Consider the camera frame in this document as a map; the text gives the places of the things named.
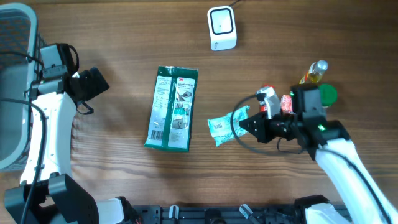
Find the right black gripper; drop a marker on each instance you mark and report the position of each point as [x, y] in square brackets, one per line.
[262, 130]

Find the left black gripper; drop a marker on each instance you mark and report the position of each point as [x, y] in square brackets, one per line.
[97, 86]

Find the teal tissue packet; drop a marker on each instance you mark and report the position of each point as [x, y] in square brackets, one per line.
[220, 128]

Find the green lid jar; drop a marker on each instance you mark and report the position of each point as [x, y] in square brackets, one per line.
[328, 94]

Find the yellow Vim dish soap bottle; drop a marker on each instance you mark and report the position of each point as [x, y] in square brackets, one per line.
[315, 72]

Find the green 3M package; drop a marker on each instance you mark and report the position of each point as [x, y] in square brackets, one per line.
[170, 123]

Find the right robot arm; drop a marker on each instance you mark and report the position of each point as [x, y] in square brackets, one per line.
[327, 143]

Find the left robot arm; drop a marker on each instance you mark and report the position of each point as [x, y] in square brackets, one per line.
[47, 192]

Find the white barcode scanner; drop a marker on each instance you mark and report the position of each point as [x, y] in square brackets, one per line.
[222, 28]

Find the grey plastic mesh basket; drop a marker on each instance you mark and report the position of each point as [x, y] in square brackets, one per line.
[19, 39]

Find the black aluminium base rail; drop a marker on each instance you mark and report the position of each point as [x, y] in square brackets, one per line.
[229, 215]

